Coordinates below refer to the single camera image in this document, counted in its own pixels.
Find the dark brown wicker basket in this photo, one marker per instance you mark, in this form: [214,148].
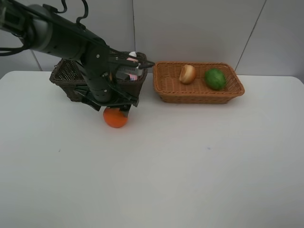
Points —
[67,76]

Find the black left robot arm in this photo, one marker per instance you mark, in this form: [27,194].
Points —
[89,70]

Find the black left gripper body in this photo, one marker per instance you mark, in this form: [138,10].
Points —
[103,91]

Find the red yellow peach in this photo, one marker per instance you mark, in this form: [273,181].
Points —
[187,75]

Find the orange mandarin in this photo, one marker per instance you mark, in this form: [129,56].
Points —
[114,117]

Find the light orange wicker basket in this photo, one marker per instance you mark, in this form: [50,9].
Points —
[167,85]

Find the pink lotion bottle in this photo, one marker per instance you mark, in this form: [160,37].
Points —
[133,54]

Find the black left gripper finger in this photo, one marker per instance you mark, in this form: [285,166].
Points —
[124,109]

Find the green lime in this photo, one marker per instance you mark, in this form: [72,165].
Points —
[215,79]

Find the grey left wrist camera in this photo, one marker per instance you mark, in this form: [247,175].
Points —
[121,67]

